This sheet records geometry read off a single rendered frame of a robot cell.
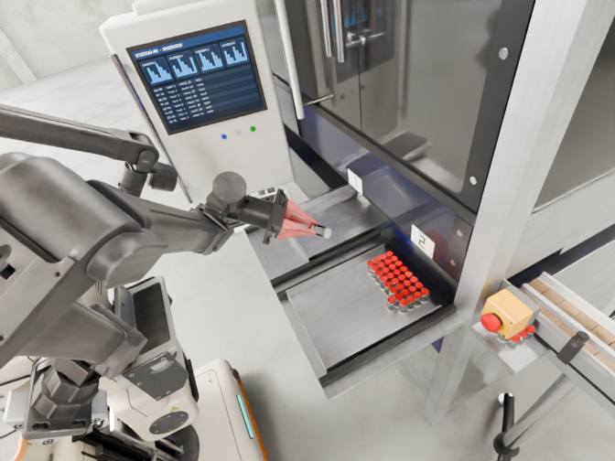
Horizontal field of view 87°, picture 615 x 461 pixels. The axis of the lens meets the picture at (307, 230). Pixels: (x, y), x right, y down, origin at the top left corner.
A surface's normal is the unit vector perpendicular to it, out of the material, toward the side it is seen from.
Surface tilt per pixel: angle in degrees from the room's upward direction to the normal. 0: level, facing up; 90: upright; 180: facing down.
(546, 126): 90
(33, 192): 37
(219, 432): 0
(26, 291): 44
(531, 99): 90
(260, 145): 90
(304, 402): 0
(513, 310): 0
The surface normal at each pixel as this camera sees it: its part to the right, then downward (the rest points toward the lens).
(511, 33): -0.89, 0.40
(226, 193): 0.21, -0.23
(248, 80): 0.25, 0.64
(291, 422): -0.16, -0.71
